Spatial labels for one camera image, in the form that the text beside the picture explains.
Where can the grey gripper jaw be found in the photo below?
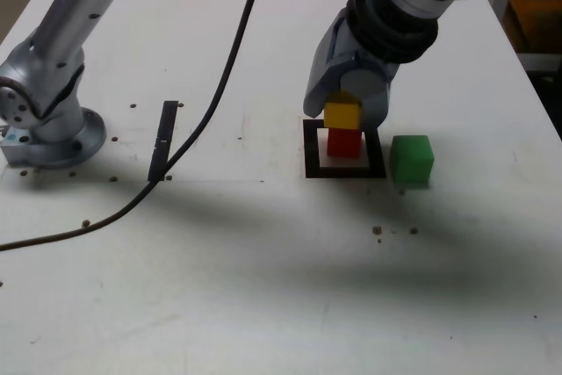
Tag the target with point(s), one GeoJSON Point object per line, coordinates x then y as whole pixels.
{"type": "Point", "coordinates": [320, 81]}
{"type": "Point", "coordinates": [373, 94]}

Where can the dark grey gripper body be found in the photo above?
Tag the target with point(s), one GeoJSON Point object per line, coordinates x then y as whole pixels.
{"type": "Point", "coordinates": [355, 56]}

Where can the yellow cube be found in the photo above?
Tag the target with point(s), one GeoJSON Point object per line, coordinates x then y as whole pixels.
{"type": "Point", "coordinates": [342, 116]}

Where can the red cube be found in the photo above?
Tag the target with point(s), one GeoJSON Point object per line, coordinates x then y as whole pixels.
{"type": "Point", "coordinates": [343, 143]}

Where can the green cube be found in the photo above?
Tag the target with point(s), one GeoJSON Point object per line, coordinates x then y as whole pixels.
{"type": "Point", "coordinates": [410, 160]}

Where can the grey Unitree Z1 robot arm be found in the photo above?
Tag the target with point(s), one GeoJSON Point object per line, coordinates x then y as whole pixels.
{"type": "Point", "coordinates": [52, 63]}

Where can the black tape square outline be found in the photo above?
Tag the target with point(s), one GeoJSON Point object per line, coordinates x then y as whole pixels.
{"type": "Point", "coordinates": [342, 172]}

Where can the black tape strip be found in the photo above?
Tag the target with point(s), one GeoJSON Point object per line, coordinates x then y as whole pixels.
{"type": "Point", "coordinates": [164, 129]}

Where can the white metal frame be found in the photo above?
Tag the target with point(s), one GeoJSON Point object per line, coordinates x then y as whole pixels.
{"type": "Point", "coordinates": [542, 61]}

